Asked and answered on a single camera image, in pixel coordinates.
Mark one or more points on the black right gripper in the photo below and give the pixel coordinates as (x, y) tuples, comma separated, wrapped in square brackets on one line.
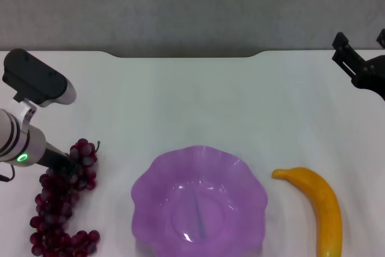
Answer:
[(374, 73)]

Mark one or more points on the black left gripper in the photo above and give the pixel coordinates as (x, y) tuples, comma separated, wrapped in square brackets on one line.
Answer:
[(55, 157)]

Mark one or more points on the dark red grape bunch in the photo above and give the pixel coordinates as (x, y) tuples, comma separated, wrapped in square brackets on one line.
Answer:
[(57, 209)]

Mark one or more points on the yellow plastic banana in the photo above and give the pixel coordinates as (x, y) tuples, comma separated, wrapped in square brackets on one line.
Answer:
[(323, 203)]

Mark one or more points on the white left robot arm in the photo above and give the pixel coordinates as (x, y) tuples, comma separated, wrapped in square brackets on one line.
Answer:
[(18, 142)]

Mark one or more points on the purple wavy plastic plate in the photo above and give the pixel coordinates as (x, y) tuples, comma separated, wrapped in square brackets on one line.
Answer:
[(198, 203)]

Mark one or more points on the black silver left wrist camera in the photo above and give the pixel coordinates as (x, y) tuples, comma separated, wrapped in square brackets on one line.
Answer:
[(36, 79)]

